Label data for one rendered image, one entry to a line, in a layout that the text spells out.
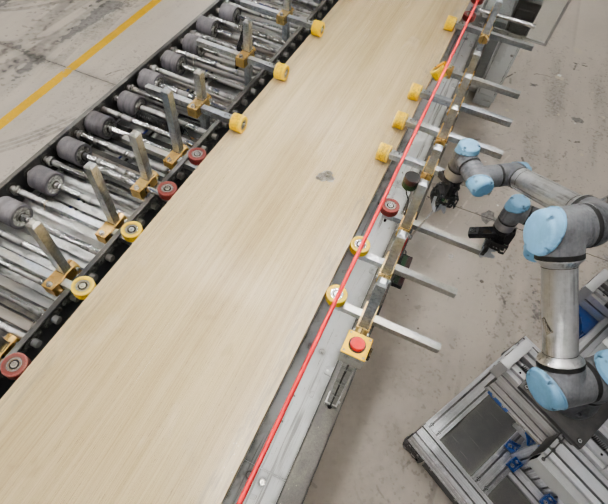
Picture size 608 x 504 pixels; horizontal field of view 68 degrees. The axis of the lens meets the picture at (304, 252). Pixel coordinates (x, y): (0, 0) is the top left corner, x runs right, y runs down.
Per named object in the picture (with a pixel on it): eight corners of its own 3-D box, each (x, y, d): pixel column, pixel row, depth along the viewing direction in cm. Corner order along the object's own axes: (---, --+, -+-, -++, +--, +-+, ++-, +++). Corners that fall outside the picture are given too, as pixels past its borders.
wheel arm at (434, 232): (479, 250, 193) (483, 245, 189) (477, 256, 191) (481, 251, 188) (383, 213, 200) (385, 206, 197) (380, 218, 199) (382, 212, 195)
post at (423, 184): (398, 251, 210) (430, 179, 170) (396, 257, 208) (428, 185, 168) (391, 248, 210) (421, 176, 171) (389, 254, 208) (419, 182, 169)
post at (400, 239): (379, 296, 198) (409, 231, 159) (377, 303, 196) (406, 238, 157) (372, 293, 199) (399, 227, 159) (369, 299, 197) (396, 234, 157)
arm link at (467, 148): (465, 154, 146) (454, 136, 150) (453, 178, 155) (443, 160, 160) (487, 152, 147) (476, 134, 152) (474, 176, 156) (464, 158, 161)
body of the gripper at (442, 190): (433, 207, 169) (444, 185, 159) (432, 190, 174) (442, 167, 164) (454, 209, 169) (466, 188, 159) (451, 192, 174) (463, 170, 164)
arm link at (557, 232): (603, 411, 118) (605, 203, 109) (553, 423, 116) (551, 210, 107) (568, 391, 130) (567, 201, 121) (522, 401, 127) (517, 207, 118)
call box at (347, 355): (368, 350, 129) (373, 339, 123) (359, 371, 126) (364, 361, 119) (345, 339, 131) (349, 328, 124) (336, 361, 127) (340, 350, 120)
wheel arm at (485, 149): (501, 155, 212) (504, 149, 209) (499, 160, 210) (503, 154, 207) (400, 119, 220) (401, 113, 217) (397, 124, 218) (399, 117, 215)
